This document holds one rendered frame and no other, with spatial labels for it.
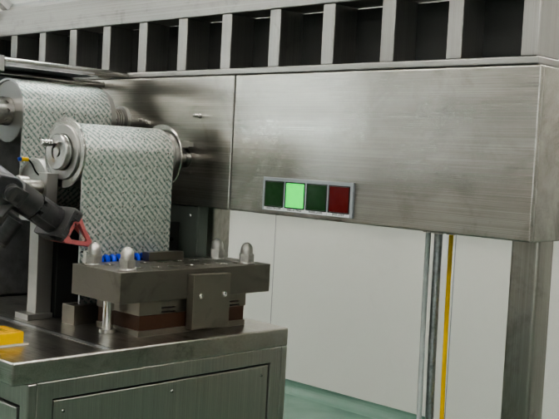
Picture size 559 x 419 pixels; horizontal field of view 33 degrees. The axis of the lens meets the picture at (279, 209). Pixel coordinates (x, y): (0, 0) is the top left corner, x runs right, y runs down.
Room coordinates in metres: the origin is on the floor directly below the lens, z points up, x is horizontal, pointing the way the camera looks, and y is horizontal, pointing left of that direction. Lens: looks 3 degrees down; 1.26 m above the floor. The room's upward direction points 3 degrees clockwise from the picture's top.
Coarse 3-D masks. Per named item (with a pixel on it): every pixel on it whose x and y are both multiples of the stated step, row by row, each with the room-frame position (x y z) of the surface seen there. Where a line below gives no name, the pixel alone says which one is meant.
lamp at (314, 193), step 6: (312, 186) 1.92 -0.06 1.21; (318, 186) 1.91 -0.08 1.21; (324, 186) 1.90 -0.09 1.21; (312, 192) 1.92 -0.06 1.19; (318, 192) 1.91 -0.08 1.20; (324, 192) 1.90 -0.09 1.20; (312, 198) 1.92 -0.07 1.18; (318, 198) 1.91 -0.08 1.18; (324, 198) 1.90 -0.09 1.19; (312, 204) 1.92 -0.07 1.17; (318, 204) 1.91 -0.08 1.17; (324, 204) 1.90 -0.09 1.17; (324, 210) 1.90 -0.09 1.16
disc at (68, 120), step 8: (64, 120) 1.98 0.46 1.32; (72, 120) 1.96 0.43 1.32; (80, 128) 1.94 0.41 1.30; (48, 136) 2.02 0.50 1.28; (80, 136) 1.94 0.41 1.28; (80, 144) 1.94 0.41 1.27; (80, 152) 1.93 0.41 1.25; (80, 160) 1.93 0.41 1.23; (48, 168) 2.01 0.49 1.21; (80, 168) 1.93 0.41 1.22; (72, 176) 1.95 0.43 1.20; (64, 184) 1.97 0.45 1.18; (72, 184) 1.95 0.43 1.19
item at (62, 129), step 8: (56, 128) 1.99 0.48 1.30; (64, 128) 1.97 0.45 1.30; (72, 128) 1.96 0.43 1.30; (72, 136) 1.95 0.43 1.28; (72, 144) 1.95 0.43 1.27; (72, 152) 1.94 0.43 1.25; (72, 160) 1.94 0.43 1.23; (72, 168) 1.94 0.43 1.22; (64, 176) 1.96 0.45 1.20; (80, 176) 1.97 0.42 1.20
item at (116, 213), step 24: (96, 192) 1.96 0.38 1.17; (120, 192) 2.00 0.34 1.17; (144, 192) 2.05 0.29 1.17; (168, 192) 2.10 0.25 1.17; (96, 216) 1.96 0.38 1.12; (120, 216) 2.01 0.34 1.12; (144, 216) 2.05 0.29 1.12; (168, 216) 2.10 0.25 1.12; (96, 240) 1.97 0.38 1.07; (120, 240) 2.01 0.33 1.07; (144, 240) 2.05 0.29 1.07; (168, 240) 2.10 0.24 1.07
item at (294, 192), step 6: (288, 186) 1.97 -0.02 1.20; (294, 186) 1.96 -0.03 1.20; (300, 186) 1.95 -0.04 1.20; (288, 192) 1.97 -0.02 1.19; (294, 192) 1.96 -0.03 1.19; (300, 192) 1.95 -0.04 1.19; (288, 198) 1.97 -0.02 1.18; (294, 198) 1.96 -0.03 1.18; (300, 198) 1.95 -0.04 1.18; (288, 204) 1.97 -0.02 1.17; (294, 204) 1.96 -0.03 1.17; (300, 204) 1.94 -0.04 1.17
